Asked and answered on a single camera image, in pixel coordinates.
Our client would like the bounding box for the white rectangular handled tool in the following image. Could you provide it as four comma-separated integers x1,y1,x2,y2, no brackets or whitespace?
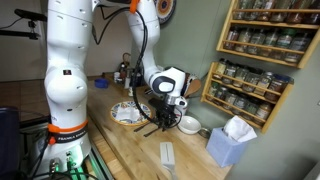
159,141,178,180

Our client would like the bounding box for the black camera on boom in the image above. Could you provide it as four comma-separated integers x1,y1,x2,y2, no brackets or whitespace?
0,8,48,41

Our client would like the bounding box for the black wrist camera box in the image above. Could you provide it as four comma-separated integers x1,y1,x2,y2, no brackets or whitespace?
147,97,168,113

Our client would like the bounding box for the wooden spatula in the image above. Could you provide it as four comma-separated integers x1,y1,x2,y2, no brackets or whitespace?
184,78,203,99

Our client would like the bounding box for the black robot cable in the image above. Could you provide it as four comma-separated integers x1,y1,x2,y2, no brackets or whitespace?
129,8,159,125

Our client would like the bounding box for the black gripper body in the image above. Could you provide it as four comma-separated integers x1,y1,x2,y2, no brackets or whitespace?
155,103,181,125

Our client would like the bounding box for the white tissue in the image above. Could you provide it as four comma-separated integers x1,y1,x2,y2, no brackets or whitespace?
223,115,258,144

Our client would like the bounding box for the blue plastic measuring cup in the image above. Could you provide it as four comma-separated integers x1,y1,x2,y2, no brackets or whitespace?
94,77,110,90

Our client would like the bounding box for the decorative wall plate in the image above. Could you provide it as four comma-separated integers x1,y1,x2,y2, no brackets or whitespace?
155,0,178,25

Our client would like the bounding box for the white paper napkin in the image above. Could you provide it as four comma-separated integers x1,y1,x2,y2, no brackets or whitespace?
116,105,143,123

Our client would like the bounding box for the blue tissue box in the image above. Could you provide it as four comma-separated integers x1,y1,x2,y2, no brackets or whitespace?
205,127,249,168

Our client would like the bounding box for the white ceramic bowl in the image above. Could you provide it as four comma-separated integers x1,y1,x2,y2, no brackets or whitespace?
177,115,202,135

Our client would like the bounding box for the dark blue chair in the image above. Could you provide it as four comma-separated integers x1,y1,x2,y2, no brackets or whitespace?
0,106,21,176

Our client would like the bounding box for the colourful floral ceramic plate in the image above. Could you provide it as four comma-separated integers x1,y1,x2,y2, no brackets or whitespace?
110,100,153,127

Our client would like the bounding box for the wooden wall spice rack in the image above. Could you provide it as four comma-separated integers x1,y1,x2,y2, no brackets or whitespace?
215,0,320,70
200,61,295,135

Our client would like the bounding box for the glass spice jar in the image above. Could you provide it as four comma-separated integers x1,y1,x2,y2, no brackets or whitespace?
223,63,238,85
207,81,219,101
233,94,249,116
233,65,249,89
273,29,294,61
254,102,274,126
264,74,291,103
286,0,304,24
285,33,311,64
233,0,249,20
214,85,228,106
256,0,272,22
223,27,239,51
242,98,259,121
269,0,288,23
248,29,266,56
243,68,263,93
223,89,238,111
254,71,274,97
303,0,320,25
235,28,253,53
214,59,228,79

